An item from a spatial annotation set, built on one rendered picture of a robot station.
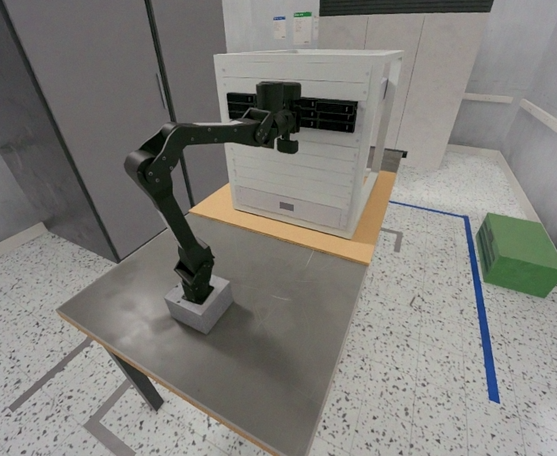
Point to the white rack cabinet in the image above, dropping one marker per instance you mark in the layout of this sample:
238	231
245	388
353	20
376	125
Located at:
319	187

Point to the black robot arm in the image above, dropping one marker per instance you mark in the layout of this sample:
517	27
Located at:
151	172

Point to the tan wooden board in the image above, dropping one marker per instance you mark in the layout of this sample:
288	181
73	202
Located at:
218	206

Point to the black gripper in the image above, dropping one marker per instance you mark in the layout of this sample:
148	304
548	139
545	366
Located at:
292	92

